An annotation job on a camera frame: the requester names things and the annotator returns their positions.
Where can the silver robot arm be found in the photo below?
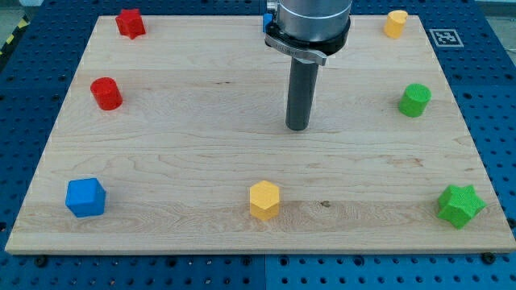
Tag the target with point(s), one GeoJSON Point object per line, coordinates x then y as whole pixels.
{"type": "Point", "coordinates": [308, 30]}

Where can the blue block behind arm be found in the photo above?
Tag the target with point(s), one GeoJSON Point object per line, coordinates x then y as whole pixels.
{"type": "Point", "coordinates": [266, 20]}

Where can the yellow hexagon block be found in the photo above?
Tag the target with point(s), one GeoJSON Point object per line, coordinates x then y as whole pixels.
{"type": "Point", "coordinates": [264, 200]}

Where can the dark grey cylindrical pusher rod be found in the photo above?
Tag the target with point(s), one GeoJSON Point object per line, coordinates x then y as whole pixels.
{"type": "Point", "coordinates": [302, 82]}

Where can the wooden board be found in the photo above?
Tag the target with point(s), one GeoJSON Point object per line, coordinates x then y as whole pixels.
{"type": "Point", "coordinates": [203, 120]}

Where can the green cylinder block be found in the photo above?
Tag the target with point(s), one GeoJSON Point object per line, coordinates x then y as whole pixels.
{"type": "Point", "coordinates": [414, 100]}

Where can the red cylinder block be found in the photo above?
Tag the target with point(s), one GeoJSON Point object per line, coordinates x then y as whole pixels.
{"type": "Point", "coordinates": [106, 93]}

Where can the red star block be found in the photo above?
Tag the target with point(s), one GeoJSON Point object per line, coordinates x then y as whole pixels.
{"type": "Point", "coordinates": [130, 23]}

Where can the blue cube block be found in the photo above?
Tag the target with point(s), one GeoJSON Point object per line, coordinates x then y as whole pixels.
{"type": "Point", "coordinates": [85, 198]}

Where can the yellow heart block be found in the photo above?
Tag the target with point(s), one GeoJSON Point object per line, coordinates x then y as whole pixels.
{"type": "Point", "coordinates": [395, 23]}

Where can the green star block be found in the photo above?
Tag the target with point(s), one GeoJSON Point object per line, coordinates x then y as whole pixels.
{"type": "Point", "coordinates": [459, 205]}

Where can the white fiducial marker tag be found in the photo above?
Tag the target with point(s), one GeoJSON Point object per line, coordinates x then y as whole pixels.
{"type": "Point", "coordinates": [446, 38]}

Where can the black yellow hazard tape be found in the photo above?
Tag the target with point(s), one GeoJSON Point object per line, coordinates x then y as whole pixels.
{"type": "Point", "coordinates": [15, 37]}

